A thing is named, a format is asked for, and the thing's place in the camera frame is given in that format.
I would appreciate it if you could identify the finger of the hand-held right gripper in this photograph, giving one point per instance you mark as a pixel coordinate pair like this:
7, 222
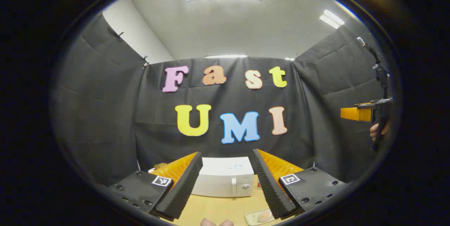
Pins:
355, 114

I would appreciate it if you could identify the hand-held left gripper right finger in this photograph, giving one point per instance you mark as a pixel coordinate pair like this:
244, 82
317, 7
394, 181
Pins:
269, 187

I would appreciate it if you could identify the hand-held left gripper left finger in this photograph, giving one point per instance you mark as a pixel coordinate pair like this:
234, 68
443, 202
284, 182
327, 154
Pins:
182, 187

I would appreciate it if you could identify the round sesame bread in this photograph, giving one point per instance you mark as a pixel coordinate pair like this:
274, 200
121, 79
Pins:
264, 217

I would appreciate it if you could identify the white microwave oven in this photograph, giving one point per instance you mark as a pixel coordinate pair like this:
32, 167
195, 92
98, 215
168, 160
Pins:
221, 180

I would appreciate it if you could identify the clear red label bottle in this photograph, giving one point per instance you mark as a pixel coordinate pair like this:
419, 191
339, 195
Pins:
259, 185

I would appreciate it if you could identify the cream square plate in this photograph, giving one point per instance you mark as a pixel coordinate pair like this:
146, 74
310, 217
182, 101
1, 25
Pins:
251, 217

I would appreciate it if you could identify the small ceiling light panel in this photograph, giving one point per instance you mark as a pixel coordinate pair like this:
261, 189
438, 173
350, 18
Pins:
331, 18

